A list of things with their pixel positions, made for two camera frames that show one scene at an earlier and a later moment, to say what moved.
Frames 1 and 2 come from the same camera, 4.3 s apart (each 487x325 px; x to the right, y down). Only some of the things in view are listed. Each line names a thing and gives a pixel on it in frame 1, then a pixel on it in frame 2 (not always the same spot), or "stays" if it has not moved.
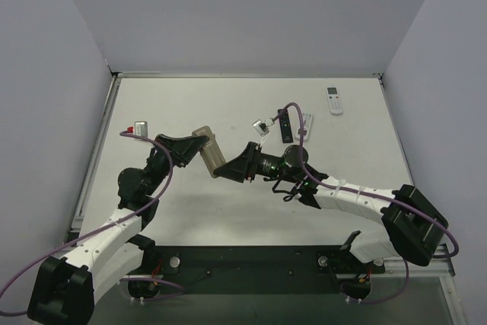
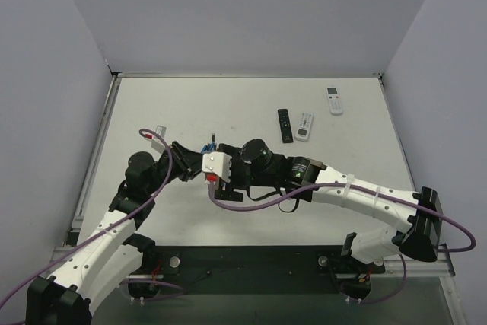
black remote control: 285,128 stays
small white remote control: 307,122 stays
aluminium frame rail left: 95,153 stays
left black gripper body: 167,148 → 182,161
